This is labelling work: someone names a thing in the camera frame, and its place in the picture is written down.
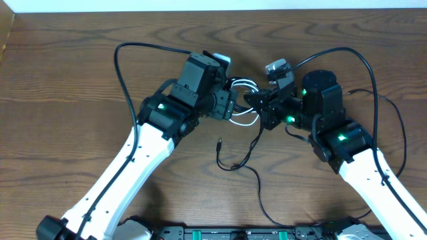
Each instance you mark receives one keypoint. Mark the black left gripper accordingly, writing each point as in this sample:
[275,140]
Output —
[227,104]

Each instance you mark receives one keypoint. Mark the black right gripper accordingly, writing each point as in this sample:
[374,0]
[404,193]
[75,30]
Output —
[269,114]

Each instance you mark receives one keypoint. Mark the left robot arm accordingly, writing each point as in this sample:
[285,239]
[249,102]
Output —
[165,118]

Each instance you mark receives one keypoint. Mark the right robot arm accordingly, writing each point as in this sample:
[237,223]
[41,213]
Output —
[344,144]

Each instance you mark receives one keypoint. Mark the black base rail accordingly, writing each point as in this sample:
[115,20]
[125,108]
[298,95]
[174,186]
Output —
[185,233]

